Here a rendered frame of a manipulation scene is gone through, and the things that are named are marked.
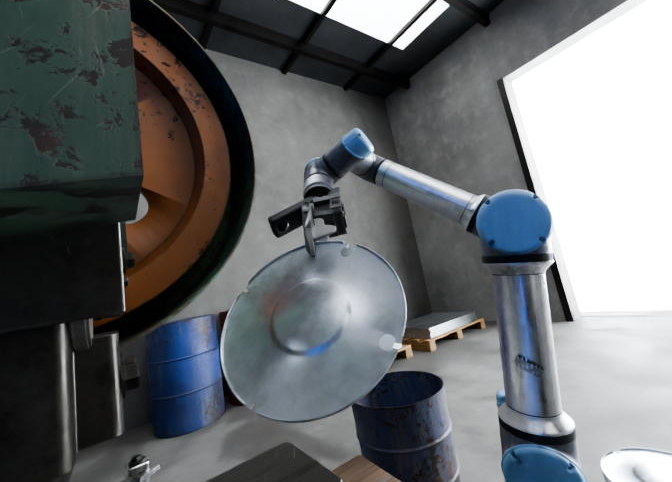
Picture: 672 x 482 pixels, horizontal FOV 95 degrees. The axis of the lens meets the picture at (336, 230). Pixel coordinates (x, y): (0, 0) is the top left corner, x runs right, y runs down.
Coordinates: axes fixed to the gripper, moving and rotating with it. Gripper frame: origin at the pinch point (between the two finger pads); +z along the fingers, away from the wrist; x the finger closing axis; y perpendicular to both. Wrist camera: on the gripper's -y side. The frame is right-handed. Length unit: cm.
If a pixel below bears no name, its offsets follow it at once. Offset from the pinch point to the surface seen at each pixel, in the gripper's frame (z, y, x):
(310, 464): 29.3, -1.6, 7.3
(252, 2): -408, -58, -52
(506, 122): -374, 243, 142
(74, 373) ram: 28.5, -14.7, -16.2
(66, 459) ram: 33.6, -13.5, -14.0
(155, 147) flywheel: -27.8, -32.2, -16.6
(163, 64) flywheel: -41, -28, -31
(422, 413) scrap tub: -9, 21, 95
